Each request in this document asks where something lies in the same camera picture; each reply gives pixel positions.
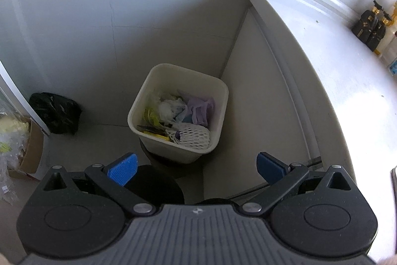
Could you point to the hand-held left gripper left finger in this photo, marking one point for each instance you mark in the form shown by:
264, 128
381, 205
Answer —
122, 168

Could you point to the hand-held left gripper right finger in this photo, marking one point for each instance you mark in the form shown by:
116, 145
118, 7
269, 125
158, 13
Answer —
269, 167

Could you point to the white foam net sleeve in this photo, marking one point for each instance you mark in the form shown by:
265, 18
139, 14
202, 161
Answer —
192, 134

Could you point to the purple plastic bag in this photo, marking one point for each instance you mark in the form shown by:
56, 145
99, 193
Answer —
200, 109

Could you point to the white plastic waste bin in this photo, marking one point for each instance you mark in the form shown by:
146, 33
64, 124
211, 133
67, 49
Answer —
173, 75

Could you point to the black plastic bag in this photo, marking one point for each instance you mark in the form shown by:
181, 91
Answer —
55, 113

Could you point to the cardboard box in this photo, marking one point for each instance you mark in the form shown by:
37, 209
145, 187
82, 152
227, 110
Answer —
32, 147

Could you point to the pile of clear plastic bags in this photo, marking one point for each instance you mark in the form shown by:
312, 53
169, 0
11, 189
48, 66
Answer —
9, 153

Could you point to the clear container with blue label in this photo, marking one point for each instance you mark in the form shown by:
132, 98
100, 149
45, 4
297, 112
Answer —
394, 68

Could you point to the metal door frame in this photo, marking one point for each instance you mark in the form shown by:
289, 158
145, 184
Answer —
24, 97

